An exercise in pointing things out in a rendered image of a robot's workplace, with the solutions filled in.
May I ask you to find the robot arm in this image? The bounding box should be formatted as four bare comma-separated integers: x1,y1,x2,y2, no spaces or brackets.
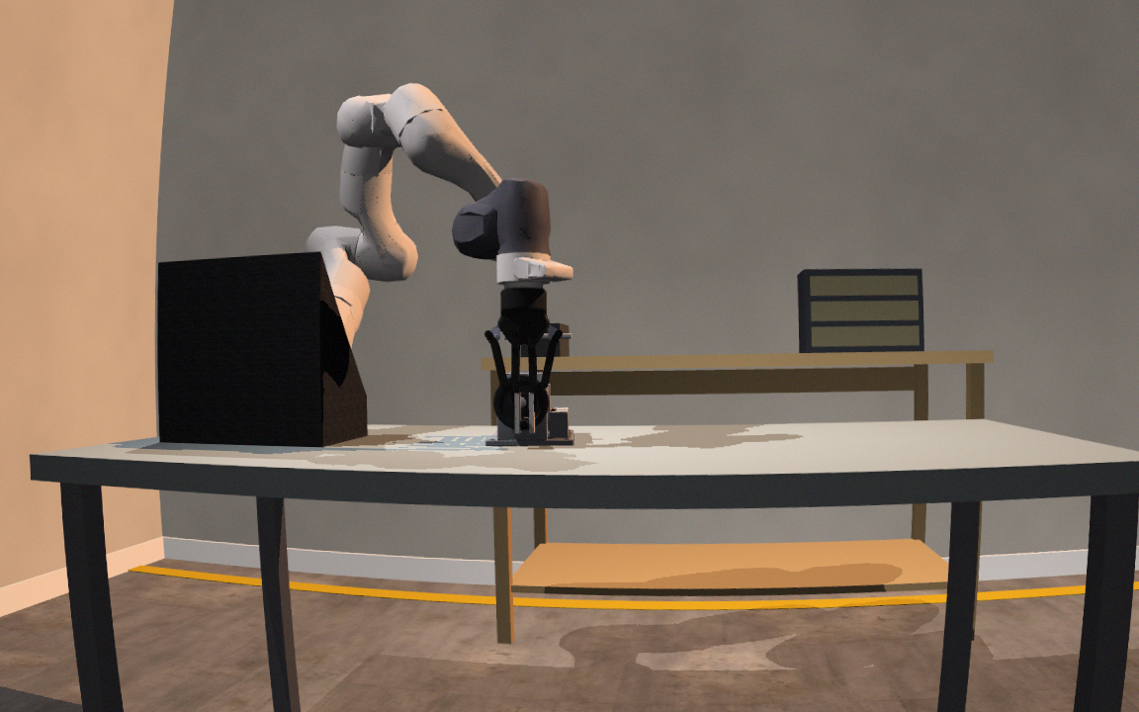
305,83,573,349

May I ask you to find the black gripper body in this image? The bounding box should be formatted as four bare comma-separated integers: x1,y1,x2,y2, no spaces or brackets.
497,288,550,345

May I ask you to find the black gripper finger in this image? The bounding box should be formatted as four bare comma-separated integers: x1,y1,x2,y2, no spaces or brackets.
527,324,563,433
484,324,521,433

